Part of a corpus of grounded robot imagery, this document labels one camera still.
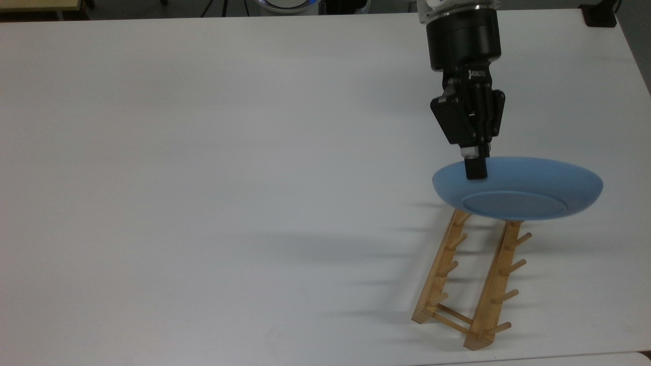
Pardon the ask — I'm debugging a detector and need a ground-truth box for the blue plastic plate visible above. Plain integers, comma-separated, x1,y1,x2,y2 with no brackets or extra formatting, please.
432,156,604,222

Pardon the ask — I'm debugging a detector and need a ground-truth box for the black tripod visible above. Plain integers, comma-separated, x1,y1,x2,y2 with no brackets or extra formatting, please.
201,0,251,19

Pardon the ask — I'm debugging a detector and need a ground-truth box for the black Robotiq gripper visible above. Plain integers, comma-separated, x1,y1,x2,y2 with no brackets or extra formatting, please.
426,10,506,181

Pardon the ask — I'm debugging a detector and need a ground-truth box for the black box behind robot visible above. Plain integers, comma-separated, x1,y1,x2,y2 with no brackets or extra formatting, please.
325,0,369,16

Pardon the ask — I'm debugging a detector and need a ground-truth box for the black table corner clamp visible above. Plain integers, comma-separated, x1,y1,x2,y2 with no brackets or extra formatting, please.
580,0,618,28

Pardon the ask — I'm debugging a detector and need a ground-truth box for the light wooden desk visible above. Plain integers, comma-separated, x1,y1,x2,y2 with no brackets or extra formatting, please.
0,0,84,13

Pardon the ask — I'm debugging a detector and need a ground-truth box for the wooden plate rack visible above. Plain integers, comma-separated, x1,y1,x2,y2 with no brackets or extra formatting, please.
411,208,534,351

